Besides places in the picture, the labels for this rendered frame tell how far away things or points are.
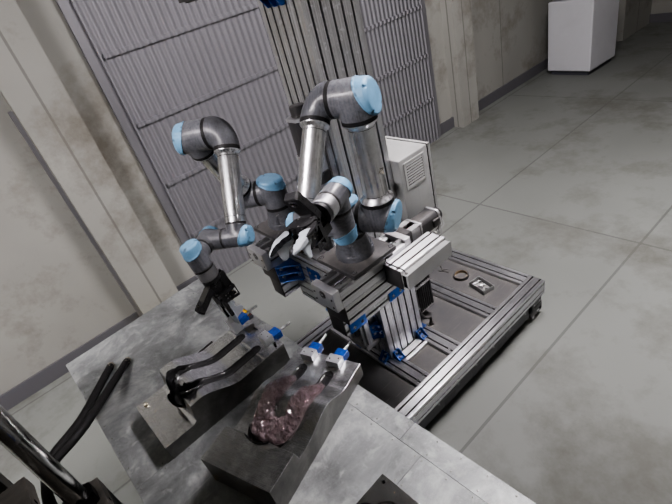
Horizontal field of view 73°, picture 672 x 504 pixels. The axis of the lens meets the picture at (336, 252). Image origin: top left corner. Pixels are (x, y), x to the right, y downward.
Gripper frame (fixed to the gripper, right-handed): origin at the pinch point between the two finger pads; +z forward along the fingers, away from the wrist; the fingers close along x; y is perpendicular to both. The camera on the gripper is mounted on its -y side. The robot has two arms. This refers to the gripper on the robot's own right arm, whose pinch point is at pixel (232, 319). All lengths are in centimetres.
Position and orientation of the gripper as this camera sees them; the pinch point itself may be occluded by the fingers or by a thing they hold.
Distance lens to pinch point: 181.4
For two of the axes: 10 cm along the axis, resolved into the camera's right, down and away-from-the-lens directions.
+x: -6.3, -1.8, 7.5
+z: 3.8, 7.8, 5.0
